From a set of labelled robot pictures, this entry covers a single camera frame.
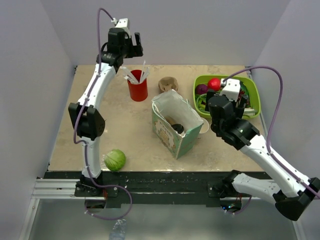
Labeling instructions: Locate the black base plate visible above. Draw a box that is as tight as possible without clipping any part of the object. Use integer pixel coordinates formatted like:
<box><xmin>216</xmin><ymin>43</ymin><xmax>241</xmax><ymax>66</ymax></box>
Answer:
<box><xmin>44</xmin><ymin>171</ymin><xmax>239</xmax><ymax>210</ymax></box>

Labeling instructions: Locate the aluminium frame rail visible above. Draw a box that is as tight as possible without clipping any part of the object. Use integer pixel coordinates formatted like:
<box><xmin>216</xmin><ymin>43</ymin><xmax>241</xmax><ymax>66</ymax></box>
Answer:
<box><xmin>31</xmin><ymin>179</ymin><xmax>78</xmax><ymax>199</ymax></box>

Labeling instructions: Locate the white wrapped straw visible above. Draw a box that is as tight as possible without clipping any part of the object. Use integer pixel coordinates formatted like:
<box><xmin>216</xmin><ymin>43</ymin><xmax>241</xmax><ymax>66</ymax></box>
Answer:
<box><xmin>139</xmin><ymin>59</ymin><xmax>146</xmax><ymax>84</ymax></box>
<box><xmin>140</xmin><ymin>66</ymin><xmax>150</xmax><ymax>83</ymax></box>
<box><xmin>120</xmin><ymin>66</ymin><xmax>139</xmax><ymax>85</ymax></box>

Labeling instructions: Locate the red apple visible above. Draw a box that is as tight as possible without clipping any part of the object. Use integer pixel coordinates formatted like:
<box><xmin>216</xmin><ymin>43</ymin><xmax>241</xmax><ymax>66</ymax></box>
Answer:
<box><xmin>207</xmin><ymin>78</ymin><xmax>221</xmax><ymax>92</ymax></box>

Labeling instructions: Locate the red ribbed cup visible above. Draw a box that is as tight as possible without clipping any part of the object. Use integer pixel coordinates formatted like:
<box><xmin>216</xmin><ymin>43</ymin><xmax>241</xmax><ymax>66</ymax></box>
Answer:
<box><xmin>127</xmin><ymin>79</ymin><xmax>148</xmax><ymax>102</ymax></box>

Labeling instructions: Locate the brown cardboard cup carrier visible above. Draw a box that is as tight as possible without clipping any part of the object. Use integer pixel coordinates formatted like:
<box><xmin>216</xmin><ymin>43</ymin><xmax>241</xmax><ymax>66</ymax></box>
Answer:
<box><xmin>165</xmin><ymin>116</ymin><xmax>177</xmax><ymax>125</ymax></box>

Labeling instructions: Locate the black plastic cup lid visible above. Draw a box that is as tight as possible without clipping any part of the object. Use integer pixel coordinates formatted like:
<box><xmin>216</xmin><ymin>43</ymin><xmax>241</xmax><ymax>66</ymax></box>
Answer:
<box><xmin>171</xmin><ymin>123</ymin><xmax>185</xmax><ymax>137</ymax></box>

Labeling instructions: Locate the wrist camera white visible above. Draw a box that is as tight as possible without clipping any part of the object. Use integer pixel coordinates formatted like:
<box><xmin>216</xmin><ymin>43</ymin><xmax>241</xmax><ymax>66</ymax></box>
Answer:
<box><xmin>219</xmin><ymin>78</ymin><xmax>241</xmax><ymax>102</ymax></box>
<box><xmin>111</xmin><ymin>18</ymin><xmax>132</xmax><ymax>39</ymax></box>

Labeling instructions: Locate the green plastic bin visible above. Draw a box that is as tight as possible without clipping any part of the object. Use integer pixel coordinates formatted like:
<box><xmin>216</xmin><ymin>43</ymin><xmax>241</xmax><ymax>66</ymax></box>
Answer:
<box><xmin>192</xmin><ymin>74</ymin><xmax>261</xmax><ymax>120</ymax></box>

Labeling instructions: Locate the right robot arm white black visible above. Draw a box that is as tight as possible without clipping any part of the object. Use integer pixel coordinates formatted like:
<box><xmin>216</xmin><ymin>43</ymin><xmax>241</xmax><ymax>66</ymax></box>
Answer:
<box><xmin>205</xmin><ymin>89</ymin><xmax>320</xmax><ymax>221</ymax></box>

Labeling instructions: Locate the green cabbage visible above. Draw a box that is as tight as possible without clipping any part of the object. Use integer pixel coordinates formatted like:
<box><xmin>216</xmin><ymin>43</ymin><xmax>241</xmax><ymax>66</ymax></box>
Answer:
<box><xmin>103</xmin><ymin>149</ymin><xmax>127</xmax><ymax>172</ymax></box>

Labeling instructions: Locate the purple onion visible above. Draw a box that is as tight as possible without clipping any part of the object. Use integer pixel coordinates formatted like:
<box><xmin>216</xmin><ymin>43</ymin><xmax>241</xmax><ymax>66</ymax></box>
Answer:
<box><xmin>194</xmin><ymin>84</ymin><xmax>208</xmax><ymax>95</ymax></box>

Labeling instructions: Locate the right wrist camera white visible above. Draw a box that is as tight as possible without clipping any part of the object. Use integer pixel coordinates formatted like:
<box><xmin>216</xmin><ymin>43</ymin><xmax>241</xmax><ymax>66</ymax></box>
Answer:
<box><xmin>219</xmin><ymin>78</ymin><xmax>241</xmax><ymax>102</ymax></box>

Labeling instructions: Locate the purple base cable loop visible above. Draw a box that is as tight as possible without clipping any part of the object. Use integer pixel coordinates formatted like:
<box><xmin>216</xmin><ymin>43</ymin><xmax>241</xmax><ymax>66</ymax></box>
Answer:
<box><xmin>84</xmin><ymin>184</ymin><xmax>135</xmax><ymax>221</ymax></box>

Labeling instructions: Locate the stack of cardboard carriers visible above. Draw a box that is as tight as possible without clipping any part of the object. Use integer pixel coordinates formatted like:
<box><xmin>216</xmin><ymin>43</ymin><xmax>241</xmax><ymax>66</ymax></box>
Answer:
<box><xmin>158</xmin><ymin>76</ymin><xmax>179</xmax><ymax>93</ymax></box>

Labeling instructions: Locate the white paper coffee cup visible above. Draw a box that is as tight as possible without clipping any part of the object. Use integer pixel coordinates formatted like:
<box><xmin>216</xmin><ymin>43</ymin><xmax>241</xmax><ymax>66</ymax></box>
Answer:
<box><xmin>199</xmin><ymin>117</ymin><xmax>210</xmax><ymax>134</ymax></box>

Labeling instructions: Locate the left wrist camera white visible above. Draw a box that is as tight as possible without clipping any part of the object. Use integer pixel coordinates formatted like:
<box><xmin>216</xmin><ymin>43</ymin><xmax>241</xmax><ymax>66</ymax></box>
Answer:
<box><xmin>111</xmin><ymin>18</ymin><xmax>132</xmax><ymax>39</ymax></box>

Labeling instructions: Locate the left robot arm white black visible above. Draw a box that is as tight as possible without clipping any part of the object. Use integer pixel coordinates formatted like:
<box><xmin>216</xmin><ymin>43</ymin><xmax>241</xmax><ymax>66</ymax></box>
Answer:
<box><xmin>68</xmin><ymin>26</ymin><xmax>143</xmax><ymax>196</ymax></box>

